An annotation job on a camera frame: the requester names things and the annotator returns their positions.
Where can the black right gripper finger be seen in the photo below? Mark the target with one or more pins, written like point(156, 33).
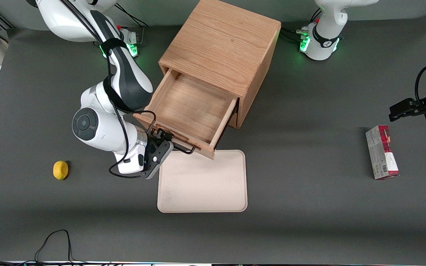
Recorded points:
point(158, 133)
point(168, 137)

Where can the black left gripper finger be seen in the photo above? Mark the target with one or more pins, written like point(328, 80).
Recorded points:
point(405, 114)
point(403, 105)

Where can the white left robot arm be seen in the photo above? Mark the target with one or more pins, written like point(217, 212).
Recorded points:
point(324, 37)

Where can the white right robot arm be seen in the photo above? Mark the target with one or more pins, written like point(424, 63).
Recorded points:
point(98, 125)

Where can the wooden drawer cabinet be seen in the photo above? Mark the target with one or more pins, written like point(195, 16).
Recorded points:
point(227, 44)

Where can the red and white carton box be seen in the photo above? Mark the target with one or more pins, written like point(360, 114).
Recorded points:
point(381, 155)

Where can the beige plastic tray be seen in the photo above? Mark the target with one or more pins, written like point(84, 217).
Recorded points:
point(202, 184)

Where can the yellow lemon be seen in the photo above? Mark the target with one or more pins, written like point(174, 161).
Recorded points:
point(60, 170)

